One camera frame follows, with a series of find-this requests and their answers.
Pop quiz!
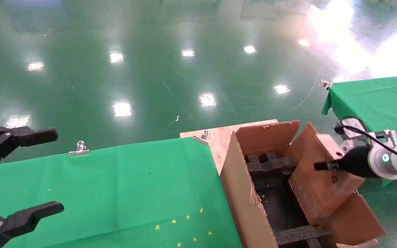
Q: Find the small brown cardboard box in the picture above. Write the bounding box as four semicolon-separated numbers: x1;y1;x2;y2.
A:
288;122;367;226

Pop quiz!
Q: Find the black foam divider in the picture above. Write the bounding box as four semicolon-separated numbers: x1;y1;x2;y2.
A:
274;224;333;248
245;152;297;174

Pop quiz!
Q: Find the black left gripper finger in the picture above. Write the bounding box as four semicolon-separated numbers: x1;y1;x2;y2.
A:
0;126;59;173
0;201;64;248

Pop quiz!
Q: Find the large open cardboard carton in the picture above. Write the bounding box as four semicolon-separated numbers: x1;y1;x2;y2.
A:
219;120;387;248

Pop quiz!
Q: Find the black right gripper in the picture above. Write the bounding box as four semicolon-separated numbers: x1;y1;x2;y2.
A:
313;146;372;178

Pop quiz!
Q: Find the black braided camera cable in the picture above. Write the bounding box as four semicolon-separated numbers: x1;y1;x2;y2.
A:
334;116;397;169

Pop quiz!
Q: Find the large green table cloth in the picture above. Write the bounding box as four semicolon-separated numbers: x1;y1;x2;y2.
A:
0;137;242;248

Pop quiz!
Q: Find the small green table cloth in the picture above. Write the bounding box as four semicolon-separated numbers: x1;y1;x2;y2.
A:
322;74;397;188

